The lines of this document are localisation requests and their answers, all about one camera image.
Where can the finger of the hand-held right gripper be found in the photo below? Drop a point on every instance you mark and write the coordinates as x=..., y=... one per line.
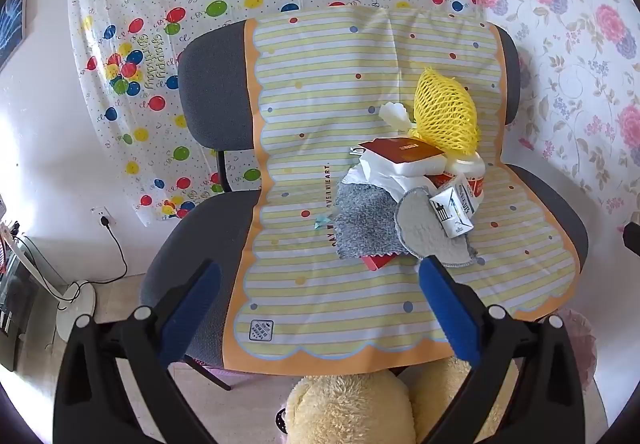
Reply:
x=632, y=239

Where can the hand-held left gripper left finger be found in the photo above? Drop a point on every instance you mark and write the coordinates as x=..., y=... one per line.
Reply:
x=192, y=309

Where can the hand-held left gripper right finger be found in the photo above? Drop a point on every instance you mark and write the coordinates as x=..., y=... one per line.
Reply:
x=450, y=309

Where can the grey terry cloth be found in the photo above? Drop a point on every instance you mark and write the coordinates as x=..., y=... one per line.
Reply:
x=365, y=224

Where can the red card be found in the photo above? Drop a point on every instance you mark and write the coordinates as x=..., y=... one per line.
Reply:
x=377, y=262

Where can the round grey cloth pad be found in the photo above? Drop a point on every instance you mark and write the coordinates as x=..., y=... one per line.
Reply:
x=417, y=224

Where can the small white drink carton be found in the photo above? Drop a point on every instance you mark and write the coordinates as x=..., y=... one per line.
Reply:
x=450, y=214

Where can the pink bin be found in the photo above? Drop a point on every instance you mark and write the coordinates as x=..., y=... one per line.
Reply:
x=582, y=339

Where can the white floor fan stand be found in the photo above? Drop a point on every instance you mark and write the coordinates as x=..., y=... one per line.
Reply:
x=75, y=314

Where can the white bottle orange label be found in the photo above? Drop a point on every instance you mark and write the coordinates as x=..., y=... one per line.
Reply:
x=467, y=168

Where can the yellow plush toy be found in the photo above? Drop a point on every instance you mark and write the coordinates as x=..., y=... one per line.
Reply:
x=350, y=409

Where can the teal paper scrap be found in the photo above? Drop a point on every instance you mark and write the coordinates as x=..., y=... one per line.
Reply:
x=318, y=223

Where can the white plastic bag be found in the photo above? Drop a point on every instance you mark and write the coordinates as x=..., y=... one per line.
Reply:
x=375, y=171

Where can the red and white box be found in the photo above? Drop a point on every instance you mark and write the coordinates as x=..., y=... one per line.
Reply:
x=400, y=151

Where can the dark cabinet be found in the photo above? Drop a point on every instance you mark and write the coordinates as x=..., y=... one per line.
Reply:
x=15, y=304

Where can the yellow foam fruit net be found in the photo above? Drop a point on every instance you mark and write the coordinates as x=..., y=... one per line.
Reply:
x=445, y=113

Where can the white foam piece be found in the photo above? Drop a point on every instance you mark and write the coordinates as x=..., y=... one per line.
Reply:
x=395, y=113

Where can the yellow striped plastic sheet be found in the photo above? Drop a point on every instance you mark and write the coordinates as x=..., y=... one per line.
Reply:
x=320, y=123

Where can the grey office chair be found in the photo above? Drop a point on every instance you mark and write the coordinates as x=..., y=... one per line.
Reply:
x=210, y=73

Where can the white wall socket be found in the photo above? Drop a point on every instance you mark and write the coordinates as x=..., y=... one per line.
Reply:
x=97, y=211

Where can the floral printed wall cloth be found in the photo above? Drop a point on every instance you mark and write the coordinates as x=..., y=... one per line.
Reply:
x=575, y=73

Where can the dark wall poster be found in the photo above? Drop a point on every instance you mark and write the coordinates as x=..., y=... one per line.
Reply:
x=12, y=23

